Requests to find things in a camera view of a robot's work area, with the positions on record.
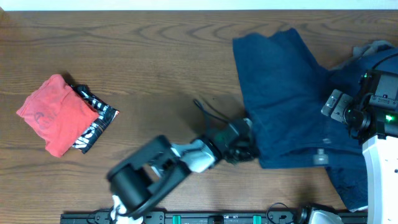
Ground red folded garment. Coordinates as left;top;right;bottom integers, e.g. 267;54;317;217
16;74;99;157

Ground black white patterned garment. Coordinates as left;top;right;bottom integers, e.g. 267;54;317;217
71;85;119;154

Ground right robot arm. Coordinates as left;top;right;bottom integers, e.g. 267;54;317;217
321;70;397;223

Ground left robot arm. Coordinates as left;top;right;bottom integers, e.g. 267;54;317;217
106;118;259;223

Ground dark blue denim shorts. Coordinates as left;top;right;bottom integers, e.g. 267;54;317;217
233;29;366;170

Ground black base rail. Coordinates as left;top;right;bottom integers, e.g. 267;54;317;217
60;210;368;224

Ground dark blue garment pile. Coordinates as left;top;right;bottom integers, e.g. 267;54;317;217
325;46;398;212

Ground grey garment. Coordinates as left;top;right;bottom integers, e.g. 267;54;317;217
331;39;395;71

